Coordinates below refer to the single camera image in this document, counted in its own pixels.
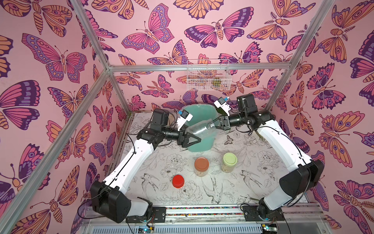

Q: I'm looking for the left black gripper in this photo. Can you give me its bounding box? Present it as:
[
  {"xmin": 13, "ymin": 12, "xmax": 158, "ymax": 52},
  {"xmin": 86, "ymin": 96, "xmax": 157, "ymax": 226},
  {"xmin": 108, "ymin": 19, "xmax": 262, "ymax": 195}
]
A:
[{"xmin": 160, "ymin": 126, "xmax": 200, "ymax": 150}]

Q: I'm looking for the clear jar of peanuts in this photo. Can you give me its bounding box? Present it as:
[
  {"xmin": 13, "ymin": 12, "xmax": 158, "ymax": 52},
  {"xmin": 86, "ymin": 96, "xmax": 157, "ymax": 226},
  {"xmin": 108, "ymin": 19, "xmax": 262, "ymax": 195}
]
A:
[{"xmin": 187, "ymin": 119, "xmax": 217, "ymax": 139}]

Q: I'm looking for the red jar lid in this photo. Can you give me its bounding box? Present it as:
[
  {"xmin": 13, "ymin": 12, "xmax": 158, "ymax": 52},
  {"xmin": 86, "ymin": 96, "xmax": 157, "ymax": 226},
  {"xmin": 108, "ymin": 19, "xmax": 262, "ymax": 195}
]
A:
[{"xmin": 172, "ymin": 175, "xmax": 185, "ymax": 189}]

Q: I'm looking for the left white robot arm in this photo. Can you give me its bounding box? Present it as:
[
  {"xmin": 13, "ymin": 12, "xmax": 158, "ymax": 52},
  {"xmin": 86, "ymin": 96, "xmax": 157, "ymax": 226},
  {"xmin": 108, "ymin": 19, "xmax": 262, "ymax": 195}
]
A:
[{"xmin": 90, "ymin": 109, "xmax": 201, "ymax": 223}]

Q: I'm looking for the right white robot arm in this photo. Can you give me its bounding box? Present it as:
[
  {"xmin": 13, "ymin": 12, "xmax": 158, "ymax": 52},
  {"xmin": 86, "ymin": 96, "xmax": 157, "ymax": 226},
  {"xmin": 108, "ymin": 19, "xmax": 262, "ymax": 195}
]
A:
[{"xmin": 212, "ymin": 94, "xmax": 324, "ymax": 220}]

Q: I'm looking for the teal plastic trash bin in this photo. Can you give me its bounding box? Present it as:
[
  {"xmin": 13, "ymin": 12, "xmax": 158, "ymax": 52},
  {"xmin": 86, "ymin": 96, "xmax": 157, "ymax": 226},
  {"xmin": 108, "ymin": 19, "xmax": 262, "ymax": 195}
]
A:
[{"xmin": 182, "ymin": 104, "xmax": 219, "ymax": 153}]

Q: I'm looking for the brown-lid peanut jar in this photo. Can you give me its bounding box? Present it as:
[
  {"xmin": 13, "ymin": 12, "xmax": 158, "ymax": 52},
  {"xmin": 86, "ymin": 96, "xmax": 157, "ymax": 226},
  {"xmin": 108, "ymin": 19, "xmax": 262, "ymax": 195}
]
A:
[{"xmin": 194, "ymin": 157, "xmax": 209, "ymax": 177}]

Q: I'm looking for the green-lid peanut jar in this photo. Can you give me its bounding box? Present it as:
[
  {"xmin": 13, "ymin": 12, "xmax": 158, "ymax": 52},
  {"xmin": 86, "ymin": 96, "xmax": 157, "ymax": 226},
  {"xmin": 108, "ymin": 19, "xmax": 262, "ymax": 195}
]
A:
[{"xmin": 221, "ymin": 153, "xmax": 238, "ymax": 173}]

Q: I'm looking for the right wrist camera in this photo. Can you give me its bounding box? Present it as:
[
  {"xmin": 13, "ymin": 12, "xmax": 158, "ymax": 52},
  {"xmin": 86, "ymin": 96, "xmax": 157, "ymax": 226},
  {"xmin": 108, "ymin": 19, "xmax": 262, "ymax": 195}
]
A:
[{"xmin": 214, "ymin": 97, "xmax": 231, "ymax": 116}]

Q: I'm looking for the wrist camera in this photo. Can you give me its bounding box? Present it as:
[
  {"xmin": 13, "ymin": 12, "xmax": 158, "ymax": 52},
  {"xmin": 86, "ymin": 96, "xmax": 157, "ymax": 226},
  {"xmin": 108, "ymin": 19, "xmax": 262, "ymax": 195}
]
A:
[
  {"xmin": 176, "ymin": 110, "xmax": 193, "ymax": 131},
  {"xmin": 214, "ymin": 97, "xmax": 231, "ymax": 116}
]

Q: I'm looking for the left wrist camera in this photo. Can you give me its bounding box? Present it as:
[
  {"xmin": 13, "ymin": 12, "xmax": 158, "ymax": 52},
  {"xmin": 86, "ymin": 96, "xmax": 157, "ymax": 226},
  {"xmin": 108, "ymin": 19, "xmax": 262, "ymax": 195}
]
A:
[{"xmin": 176, "ymin": 110, "xmax": 193, "ymax": 131}]

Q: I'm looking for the white wire basket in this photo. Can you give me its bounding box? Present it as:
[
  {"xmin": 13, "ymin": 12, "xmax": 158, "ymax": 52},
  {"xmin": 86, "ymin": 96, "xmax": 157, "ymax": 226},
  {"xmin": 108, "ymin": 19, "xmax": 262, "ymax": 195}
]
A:
[{"xmin": 186, "ymin": 63, "xmax": 232, "ymax": 92}]

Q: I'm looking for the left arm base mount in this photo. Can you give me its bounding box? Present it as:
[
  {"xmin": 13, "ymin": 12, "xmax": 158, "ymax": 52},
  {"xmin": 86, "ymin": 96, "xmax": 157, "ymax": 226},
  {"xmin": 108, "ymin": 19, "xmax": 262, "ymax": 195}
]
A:
[{"xmin": 125, "ymin": 207, "xmax": 166, "ymax": 224}]

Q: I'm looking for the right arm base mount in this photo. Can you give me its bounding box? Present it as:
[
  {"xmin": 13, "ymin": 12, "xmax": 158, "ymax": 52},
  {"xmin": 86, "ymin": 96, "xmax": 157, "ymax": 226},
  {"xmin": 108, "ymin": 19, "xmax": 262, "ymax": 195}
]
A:
[{"xmin": 240, "ymin": 204, "xmax": 285, "ymax": 222}]

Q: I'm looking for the aluminium front rail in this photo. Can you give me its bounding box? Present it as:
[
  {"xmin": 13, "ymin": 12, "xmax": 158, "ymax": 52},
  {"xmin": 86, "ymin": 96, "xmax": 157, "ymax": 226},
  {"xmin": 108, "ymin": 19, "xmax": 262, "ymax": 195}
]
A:
[{"xmin": 82, "ymin": 203, "xmax": 329, "ymax": 229}]

